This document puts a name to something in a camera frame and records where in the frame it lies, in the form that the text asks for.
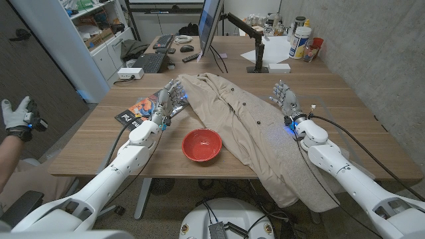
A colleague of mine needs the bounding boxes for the flat white box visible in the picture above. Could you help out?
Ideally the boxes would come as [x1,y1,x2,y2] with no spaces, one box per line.
[267,62,292,74]

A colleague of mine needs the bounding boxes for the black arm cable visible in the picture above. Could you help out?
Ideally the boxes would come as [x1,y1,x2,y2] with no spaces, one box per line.
[104,119,134,167]
[308,114,425,202]

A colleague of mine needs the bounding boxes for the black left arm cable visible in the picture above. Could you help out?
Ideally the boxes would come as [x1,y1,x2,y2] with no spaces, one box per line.
[104,119,134,167]

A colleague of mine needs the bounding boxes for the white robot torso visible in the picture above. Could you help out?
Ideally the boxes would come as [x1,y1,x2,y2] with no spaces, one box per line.
[178,197,276,239]

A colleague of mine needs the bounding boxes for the black remote control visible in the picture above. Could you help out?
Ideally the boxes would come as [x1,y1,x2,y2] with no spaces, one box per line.
[181,52,202,64]

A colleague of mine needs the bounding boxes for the white wipes canister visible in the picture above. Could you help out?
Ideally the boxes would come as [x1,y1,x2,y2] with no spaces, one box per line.
[288,26,312,60]

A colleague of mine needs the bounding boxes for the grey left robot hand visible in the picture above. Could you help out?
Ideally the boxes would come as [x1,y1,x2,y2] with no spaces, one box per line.
[151,78,185,126]

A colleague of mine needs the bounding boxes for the person's gloved hand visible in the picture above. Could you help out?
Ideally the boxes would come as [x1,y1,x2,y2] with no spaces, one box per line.
[1,96,48,142]

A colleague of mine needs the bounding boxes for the cardboard box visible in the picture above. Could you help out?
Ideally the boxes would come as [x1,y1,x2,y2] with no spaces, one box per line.
[82,28,116,50]

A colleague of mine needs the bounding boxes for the red bowl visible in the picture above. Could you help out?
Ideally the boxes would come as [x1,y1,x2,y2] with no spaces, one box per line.
[181,128,223,163]

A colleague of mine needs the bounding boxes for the dark lidded bottle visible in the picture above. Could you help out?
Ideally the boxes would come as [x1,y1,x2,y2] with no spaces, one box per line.
[292,16,306,34]

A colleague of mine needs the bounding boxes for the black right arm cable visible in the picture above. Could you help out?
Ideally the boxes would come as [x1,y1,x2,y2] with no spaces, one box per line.
[308,114,425,202]

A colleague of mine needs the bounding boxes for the black white hand tracker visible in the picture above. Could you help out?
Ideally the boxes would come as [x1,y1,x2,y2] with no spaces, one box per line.
[23,99,48,132]

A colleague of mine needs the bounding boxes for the computer monitor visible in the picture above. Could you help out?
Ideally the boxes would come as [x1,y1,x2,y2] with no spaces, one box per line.
[198,0,225,58]

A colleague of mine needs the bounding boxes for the white paper sheet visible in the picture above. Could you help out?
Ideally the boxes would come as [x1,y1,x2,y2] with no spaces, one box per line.
[240,35,293,66]

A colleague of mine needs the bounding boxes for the clear glass cup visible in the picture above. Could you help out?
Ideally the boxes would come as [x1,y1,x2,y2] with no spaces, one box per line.
[302,44,319,63]

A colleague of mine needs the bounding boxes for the black chair armrest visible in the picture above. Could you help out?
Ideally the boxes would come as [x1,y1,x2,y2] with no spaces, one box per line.
[0,190,45,230]

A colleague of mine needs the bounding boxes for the black door handle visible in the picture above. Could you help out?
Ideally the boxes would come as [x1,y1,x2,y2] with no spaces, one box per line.
[9,28,33,42]

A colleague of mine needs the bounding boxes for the white shelf cabinet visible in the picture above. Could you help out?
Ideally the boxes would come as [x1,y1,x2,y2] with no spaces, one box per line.
[9,0,135,104]

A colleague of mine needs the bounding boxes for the olive green jacket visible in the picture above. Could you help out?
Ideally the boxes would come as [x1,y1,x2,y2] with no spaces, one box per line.
[120,39,149,62]

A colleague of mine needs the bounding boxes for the coiled white cable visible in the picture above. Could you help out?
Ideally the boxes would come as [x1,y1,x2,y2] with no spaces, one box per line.
[173,35,194,45]

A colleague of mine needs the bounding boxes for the white table leg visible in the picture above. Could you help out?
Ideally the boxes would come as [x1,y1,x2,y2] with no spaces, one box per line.
[133,177,153,220]

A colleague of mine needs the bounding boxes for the black keyboard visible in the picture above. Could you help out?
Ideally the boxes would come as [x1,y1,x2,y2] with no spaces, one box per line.
[131,52,170,74]
[152,34,175,50]

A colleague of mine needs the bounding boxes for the beige coat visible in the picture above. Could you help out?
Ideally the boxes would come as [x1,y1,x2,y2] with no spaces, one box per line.
[178,72,376,213]

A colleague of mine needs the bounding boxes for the black bag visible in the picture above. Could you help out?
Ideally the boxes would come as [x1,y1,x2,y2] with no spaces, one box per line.
[178,22,200,37]

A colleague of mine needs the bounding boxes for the person's forearm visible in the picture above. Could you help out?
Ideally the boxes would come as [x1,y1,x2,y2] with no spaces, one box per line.
[0,135,26,193]

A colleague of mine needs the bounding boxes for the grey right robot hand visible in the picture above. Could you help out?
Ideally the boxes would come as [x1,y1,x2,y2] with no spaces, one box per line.
[268,80,308,125]

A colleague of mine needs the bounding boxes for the orange black magazine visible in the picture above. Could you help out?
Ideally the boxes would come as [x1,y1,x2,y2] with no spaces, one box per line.
[114,94,161,132]

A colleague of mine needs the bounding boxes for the person's beige trousers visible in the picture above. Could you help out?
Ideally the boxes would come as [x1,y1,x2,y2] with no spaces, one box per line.
[0,158,76,213]

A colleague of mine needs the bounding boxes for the white power box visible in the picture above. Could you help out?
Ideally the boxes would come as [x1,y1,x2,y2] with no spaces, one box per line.
[117,67,145,80]

